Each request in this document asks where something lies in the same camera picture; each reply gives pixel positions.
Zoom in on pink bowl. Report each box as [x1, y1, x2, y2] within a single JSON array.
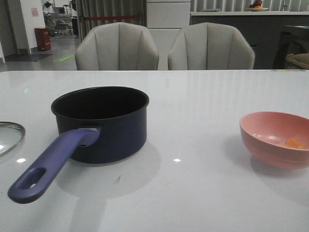
[[239, 111, 309, 169]]

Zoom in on olive cushion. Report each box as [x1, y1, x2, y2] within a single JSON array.
[[286, 53, 309, 70]]

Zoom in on fruit plate on counter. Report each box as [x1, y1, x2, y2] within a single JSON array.
[[246, 0, 269, 12]]

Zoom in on orange ham slices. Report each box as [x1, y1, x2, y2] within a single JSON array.
[[280, 138, 306, 149]]

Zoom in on right beige chair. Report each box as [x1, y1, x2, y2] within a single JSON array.
[[168, 22, 255, 70]]

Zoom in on dark blue saucepan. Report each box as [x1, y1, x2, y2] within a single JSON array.
[[8, 86, 149, 204]]

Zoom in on glass lid blue knob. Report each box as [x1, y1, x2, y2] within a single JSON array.
[[0, 121, 26, 158]]

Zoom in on beige chair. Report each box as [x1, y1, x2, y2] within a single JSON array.
[[168, 22, 255, 70], [75, 22, 159, 71]]

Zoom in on dark grey counter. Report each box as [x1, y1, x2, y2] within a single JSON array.
[[190, 11, 309, 69]]

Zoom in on left beige chair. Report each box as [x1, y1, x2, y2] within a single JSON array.
[[75, 22, 159, 71]]

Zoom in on white cabinet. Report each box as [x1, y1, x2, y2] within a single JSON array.
[[146, 0, 191, 70]]

